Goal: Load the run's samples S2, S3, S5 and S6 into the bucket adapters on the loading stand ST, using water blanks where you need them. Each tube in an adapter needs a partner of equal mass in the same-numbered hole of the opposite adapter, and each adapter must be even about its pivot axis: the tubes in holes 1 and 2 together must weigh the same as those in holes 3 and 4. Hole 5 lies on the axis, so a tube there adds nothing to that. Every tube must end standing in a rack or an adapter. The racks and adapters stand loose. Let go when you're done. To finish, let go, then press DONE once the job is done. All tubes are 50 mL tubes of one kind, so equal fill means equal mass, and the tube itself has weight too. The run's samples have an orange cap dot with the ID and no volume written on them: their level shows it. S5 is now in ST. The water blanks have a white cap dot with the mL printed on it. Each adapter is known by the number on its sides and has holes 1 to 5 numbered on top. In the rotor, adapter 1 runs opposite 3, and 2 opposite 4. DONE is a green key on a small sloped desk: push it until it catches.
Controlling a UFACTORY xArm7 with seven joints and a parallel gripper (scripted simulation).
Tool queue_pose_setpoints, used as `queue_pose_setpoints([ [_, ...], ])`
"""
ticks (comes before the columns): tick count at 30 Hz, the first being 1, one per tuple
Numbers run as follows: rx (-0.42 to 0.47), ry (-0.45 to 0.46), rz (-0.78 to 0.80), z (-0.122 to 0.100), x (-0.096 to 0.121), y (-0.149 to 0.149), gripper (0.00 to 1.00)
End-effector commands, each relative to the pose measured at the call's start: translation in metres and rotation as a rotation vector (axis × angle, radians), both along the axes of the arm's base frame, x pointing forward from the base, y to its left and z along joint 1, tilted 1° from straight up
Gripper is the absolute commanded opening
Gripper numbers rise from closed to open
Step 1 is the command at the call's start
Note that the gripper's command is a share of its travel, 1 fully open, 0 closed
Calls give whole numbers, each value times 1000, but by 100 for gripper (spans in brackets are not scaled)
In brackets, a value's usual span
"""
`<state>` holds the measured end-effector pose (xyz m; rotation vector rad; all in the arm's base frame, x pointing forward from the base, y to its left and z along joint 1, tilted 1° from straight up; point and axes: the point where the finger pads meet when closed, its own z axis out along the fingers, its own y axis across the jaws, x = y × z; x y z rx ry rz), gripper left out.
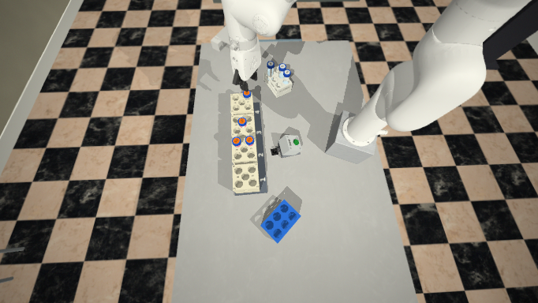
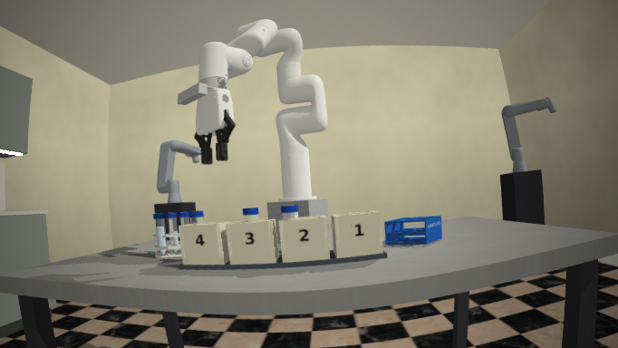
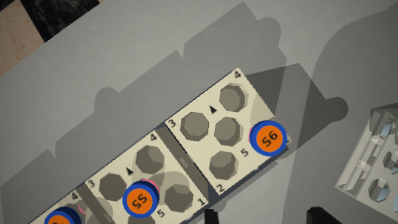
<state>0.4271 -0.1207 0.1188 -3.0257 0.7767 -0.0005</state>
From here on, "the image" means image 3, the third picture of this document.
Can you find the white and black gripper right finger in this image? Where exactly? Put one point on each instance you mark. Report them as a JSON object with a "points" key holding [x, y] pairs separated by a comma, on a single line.
{"points": [[317, 215]]}

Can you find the white tube rack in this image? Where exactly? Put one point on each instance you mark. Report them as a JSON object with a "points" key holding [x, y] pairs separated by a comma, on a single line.
{"points": [[357, 171]]}

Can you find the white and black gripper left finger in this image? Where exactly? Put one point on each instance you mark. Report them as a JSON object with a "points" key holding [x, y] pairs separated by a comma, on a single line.
{"points": [[210, 217]]}

